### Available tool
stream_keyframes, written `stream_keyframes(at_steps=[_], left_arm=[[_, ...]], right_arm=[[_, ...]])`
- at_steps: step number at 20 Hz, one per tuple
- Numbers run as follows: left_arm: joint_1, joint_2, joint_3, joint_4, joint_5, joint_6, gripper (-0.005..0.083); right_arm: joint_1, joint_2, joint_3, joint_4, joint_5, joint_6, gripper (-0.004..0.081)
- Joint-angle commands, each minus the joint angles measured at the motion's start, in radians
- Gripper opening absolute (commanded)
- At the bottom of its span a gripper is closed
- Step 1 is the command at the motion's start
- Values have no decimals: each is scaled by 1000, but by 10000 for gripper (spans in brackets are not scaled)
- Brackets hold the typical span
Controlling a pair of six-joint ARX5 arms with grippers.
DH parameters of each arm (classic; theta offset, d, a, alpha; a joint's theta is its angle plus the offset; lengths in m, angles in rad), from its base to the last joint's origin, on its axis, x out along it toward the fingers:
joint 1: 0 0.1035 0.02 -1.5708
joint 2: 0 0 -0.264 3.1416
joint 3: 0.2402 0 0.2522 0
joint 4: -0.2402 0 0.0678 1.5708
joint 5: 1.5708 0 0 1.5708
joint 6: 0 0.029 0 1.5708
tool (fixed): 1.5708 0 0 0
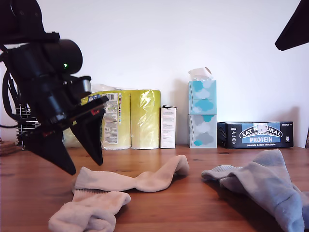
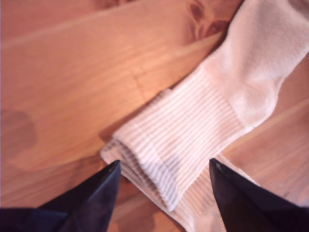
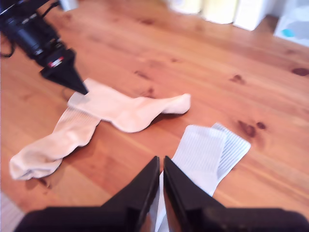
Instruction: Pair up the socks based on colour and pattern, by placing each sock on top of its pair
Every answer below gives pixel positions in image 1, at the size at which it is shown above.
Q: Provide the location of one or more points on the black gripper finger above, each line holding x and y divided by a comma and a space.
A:
297, 29

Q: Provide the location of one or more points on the small white carton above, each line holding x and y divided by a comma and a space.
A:
168, 128

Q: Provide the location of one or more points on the kitchen roll pack green wrap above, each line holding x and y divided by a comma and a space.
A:
144, 116

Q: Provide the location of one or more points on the tissue box grey clouds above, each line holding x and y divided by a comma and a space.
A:
205, 130

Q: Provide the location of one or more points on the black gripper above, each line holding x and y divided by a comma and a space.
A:
55, 108

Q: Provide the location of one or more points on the light blue sock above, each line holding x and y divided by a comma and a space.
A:
265, 183
217, 172

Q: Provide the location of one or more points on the black protein bar box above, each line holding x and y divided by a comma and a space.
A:
256, 135

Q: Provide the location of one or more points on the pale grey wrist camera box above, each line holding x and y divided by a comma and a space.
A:
84, 84

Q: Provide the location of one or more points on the white tissue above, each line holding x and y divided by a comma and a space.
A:
199, 72

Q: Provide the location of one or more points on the beige sock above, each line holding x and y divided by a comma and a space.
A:
149, 182
91, 207

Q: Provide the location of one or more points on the tissue box blue clouds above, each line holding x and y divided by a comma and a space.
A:
202, 99

